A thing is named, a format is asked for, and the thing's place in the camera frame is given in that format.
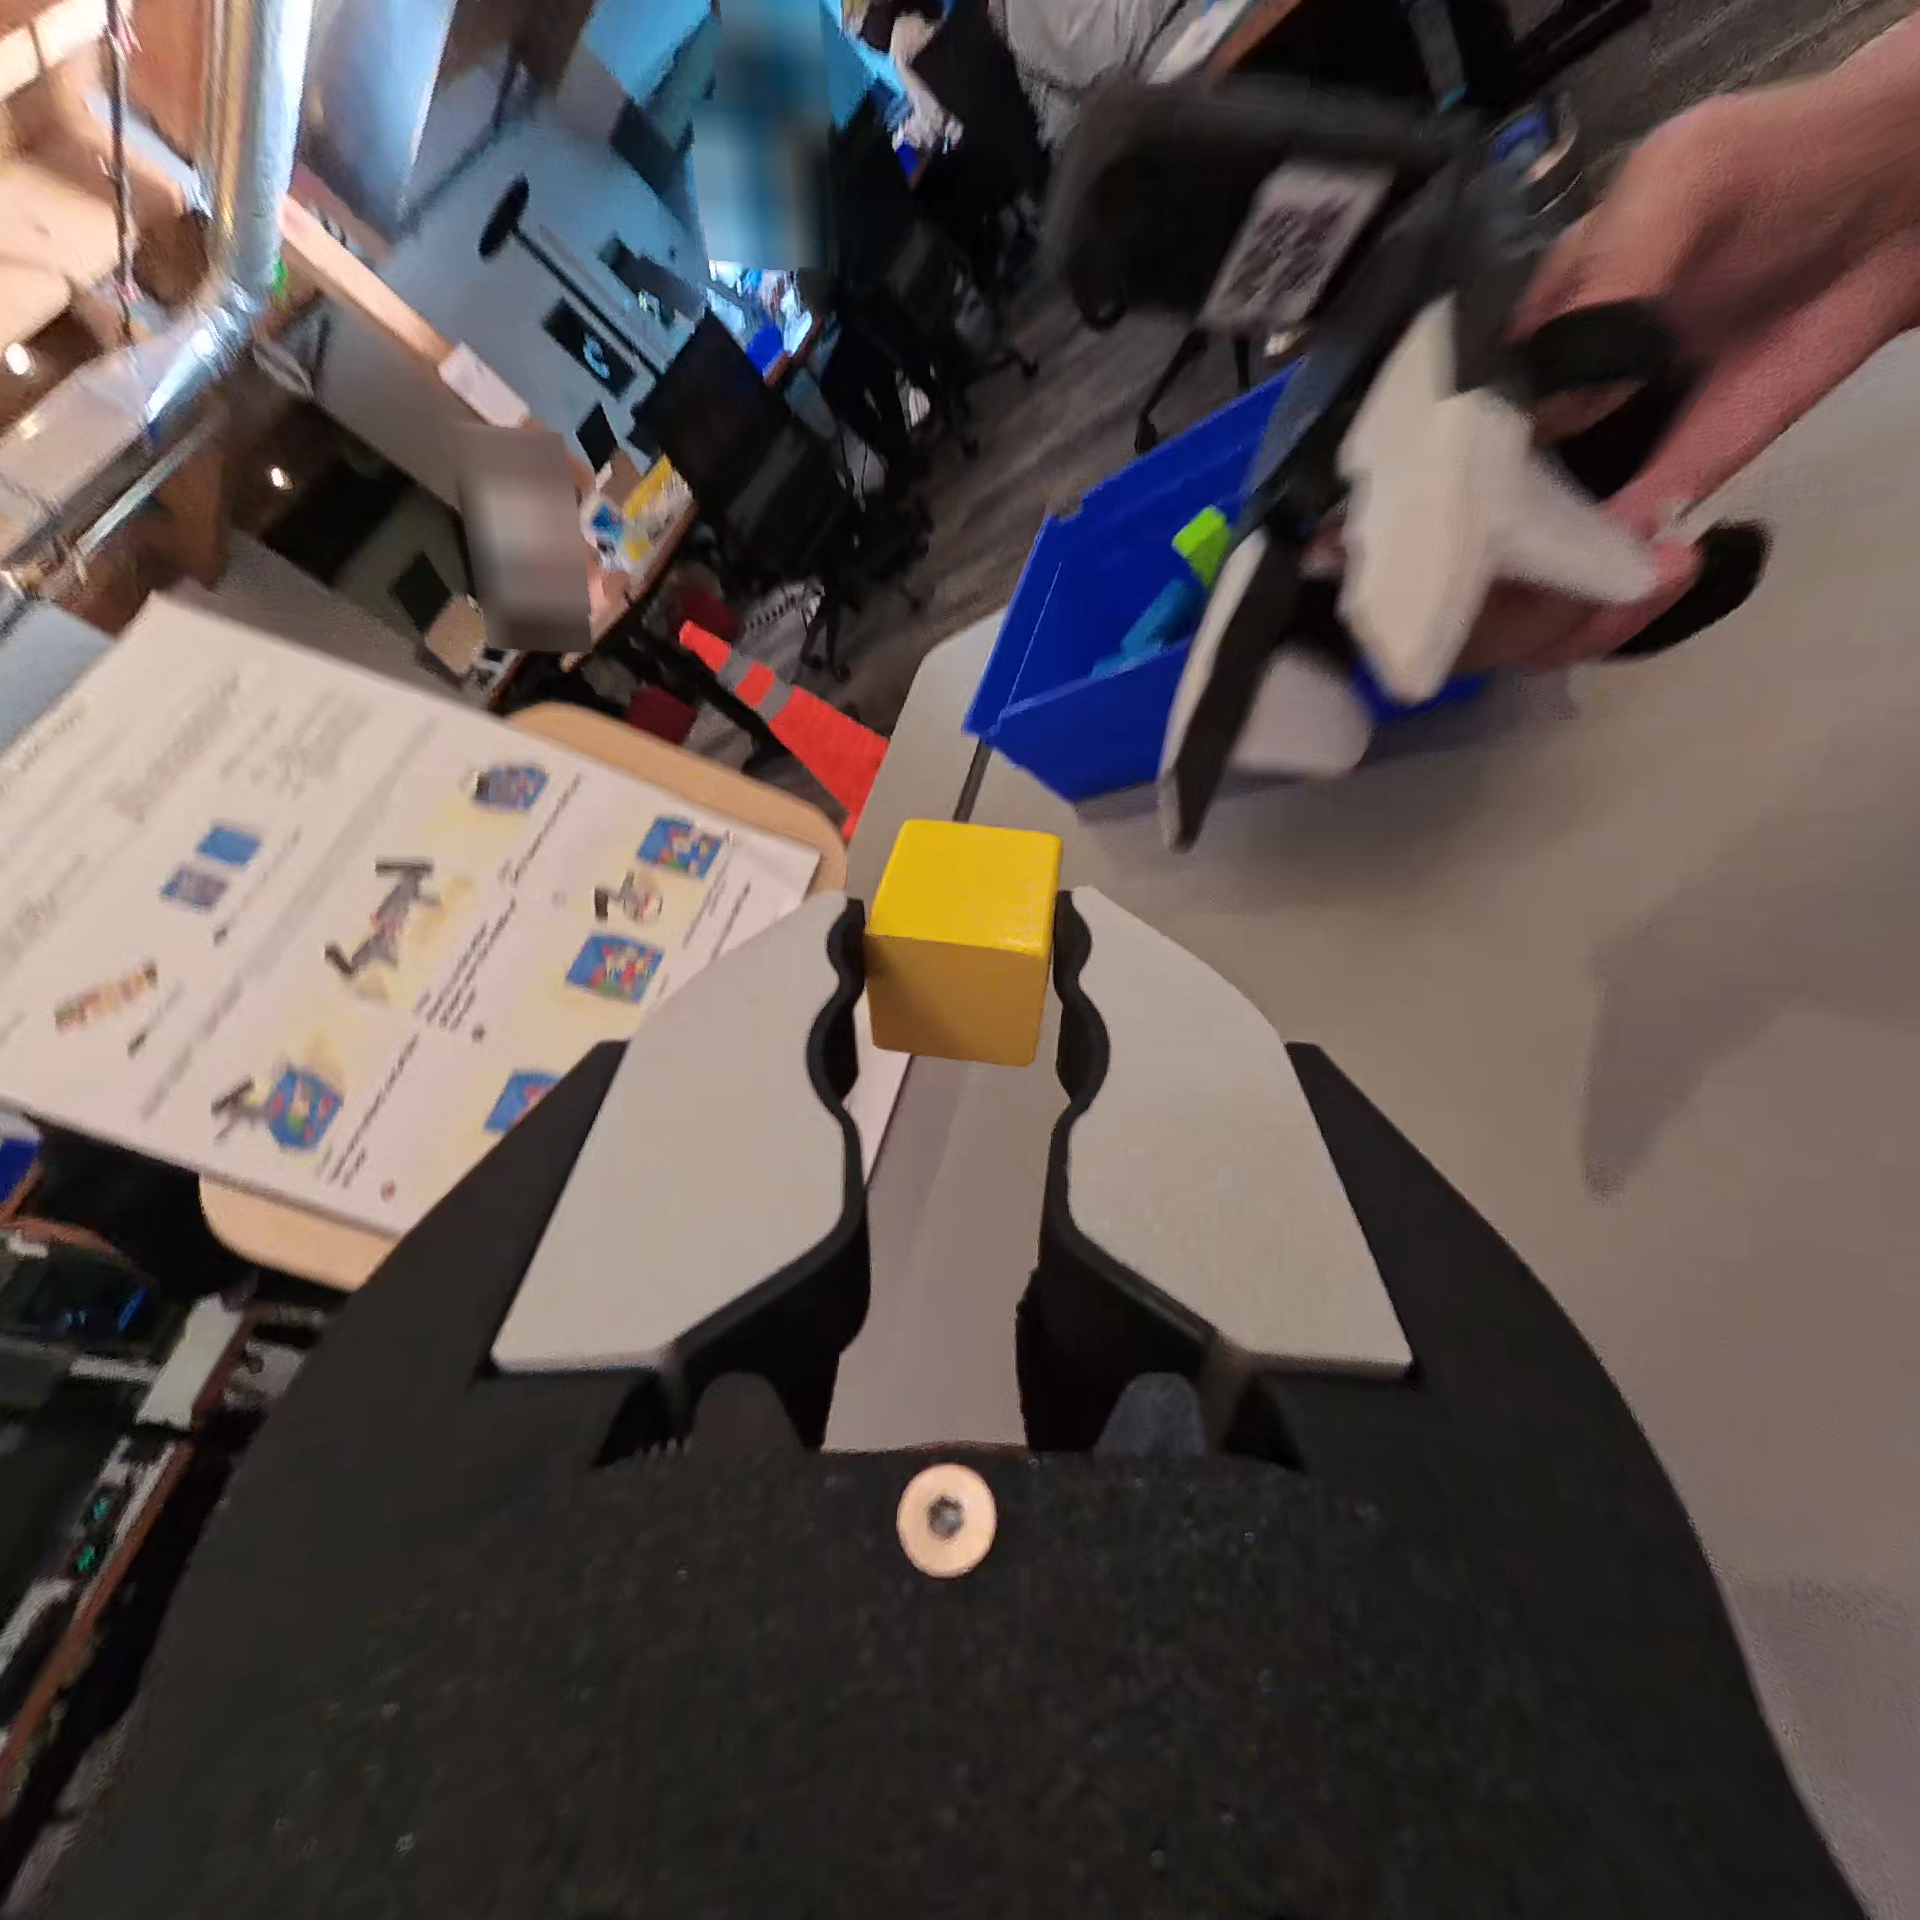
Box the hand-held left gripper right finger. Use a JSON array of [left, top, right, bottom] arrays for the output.
[[1030, 888, 1413, 1382]]

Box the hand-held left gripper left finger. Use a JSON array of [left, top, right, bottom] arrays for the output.
[[491, 892, 873, 1382]]

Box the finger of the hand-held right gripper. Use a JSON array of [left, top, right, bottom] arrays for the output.
[[1152, 511, 1383, 854]]

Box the blue plastic bin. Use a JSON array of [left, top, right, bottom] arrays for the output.
[[964, 361, 1494, 807]]

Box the yellow wooden cube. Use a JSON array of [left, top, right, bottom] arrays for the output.
[[865, 820, 1065, 1069]]

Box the person's right hand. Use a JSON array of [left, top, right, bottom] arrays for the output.
[[1465, 66, 1920, 680]]

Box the orange striped bar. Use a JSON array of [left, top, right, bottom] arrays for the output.
[[677, 623, 896, 837]]

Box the clipboard with instruction sheet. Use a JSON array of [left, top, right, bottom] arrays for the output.
[[0, 594, 849, 1292]]

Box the black monitor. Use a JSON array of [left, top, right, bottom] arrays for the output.
[[630, 316, 843, 558]]

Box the silver ventilation duct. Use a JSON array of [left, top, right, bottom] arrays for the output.
[[0, 0, 320, 603]]

